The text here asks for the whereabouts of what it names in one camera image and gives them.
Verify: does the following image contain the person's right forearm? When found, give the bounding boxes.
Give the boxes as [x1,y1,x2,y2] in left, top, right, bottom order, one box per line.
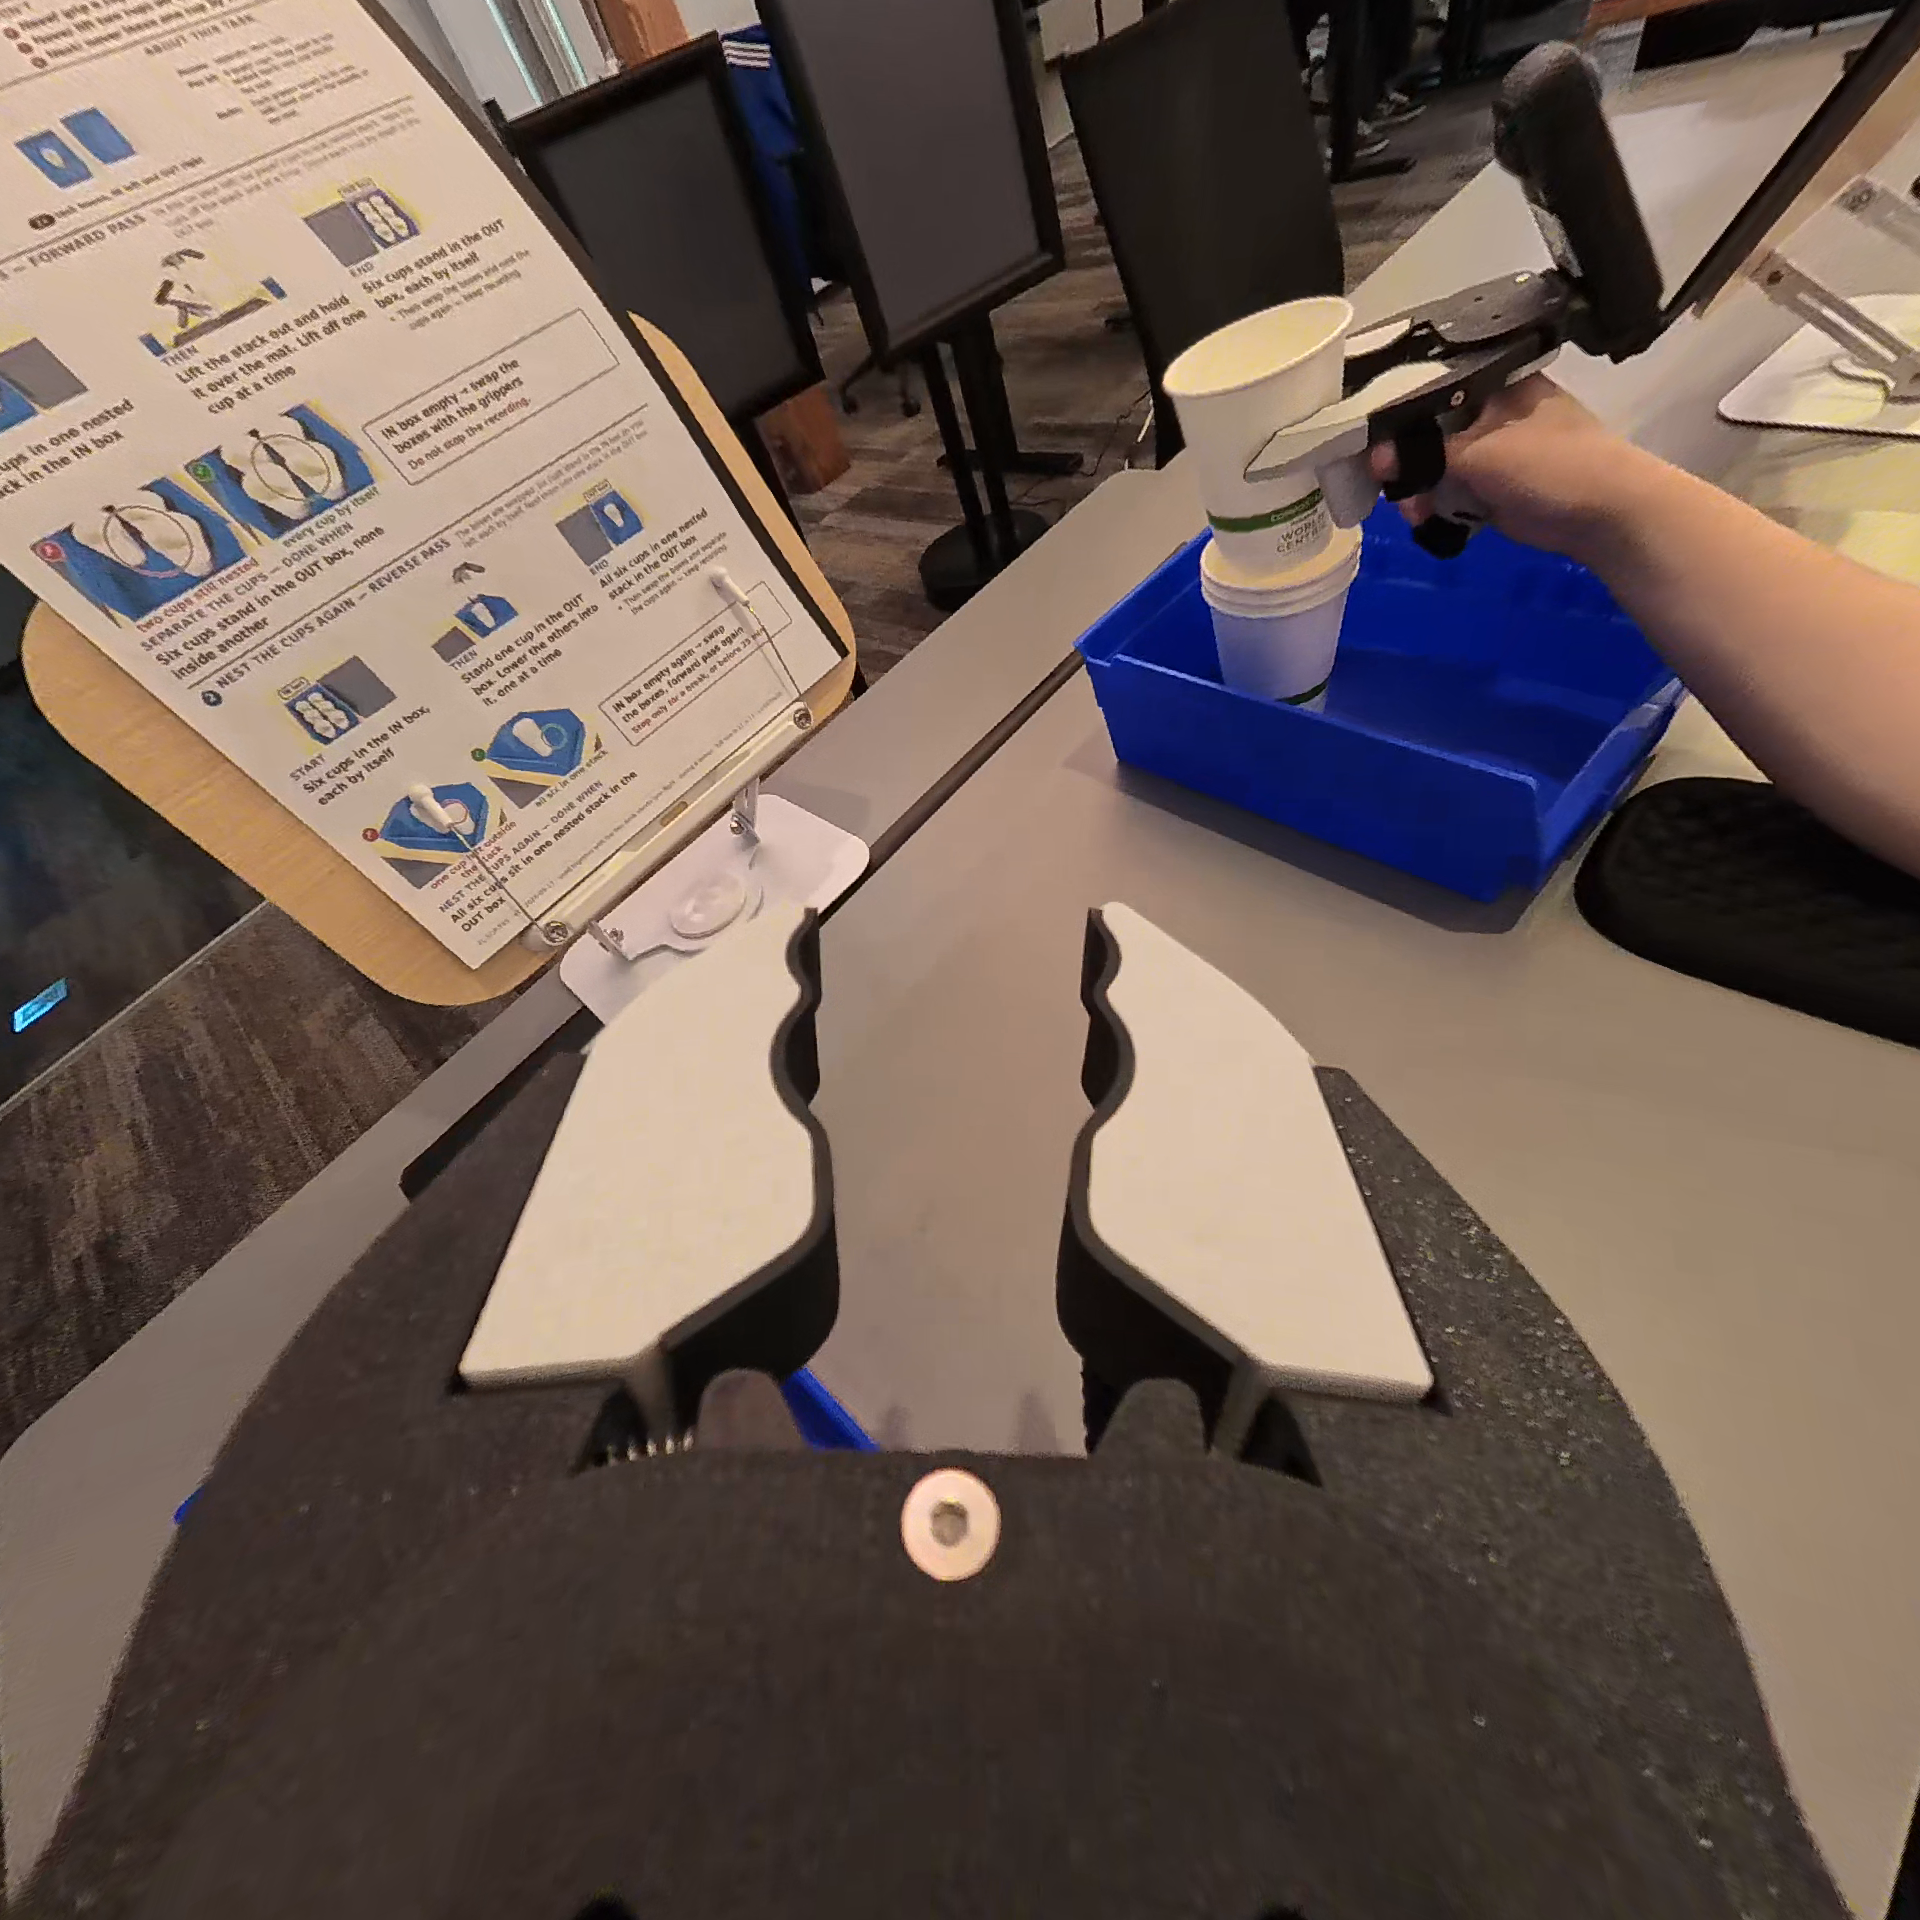
[1574,451,1920,877]

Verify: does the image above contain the black textured pad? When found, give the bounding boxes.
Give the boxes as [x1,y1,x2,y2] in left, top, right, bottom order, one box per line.
[1574,774,1920,1047]

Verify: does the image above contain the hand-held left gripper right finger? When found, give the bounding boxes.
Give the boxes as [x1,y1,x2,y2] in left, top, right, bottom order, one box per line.
[1057,900,1435,1455]

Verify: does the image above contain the stack of nested white cups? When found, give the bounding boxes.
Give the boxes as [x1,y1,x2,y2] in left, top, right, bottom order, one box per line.
[1201,525,1366,716]

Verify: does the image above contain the white paper cup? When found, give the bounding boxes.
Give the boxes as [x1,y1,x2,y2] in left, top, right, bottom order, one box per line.
[1166,294,1357,571]

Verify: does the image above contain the black office chair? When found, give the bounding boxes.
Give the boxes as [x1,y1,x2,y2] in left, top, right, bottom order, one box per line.
[1057,0,1354,453]

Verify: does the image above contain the person's right hand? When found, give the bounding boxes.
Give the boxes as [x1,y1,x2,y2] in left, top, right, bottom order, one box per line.
[1410,374,1646,562]

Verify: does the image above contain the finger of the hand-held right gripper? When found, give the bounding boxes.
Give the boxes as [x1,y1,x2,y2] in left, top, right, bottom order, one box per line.
[1238,362,1473,489]
[1345,271,1567,377]

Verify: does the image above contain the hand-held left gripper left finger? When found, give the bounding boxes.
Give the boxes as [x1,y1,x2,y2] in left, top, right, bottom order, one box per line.
[457,910,841,1450]

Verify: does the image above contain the black framed panel on stand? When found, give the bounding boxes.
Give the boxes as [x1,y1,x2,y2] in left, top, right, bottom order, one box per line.
[765,0,1067,618]
[495,36,827,511]

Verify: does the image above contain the wooden instruction board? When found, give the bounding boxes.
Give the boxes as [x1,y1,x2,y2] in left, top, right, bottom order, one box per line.
[0,0,858,1009]

